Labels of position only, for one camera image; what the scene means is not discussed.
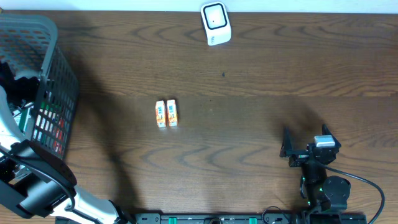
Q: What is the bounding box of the orange tissue pack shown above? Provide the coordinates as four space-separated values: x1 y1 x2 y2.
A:
167 100 178 127
155 100 167 128

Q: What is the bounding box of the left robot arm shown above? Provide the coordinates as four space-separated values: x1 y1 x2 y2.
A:
1 63 136 223

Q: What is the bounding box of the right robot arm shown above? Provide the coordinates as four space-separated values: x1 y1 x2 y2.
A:
279 125 351 223

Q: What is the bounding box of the white barcode scanner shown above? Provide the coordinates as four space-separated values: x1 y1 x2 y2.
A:
200 1 232 46

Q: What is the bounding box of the grey plastic mesh basket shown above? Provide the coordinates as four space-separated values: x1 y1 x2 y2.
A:
1 14 79 159

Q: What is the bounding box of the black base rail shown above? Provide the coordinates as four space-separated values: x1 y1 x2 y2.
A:
133 211 367 224

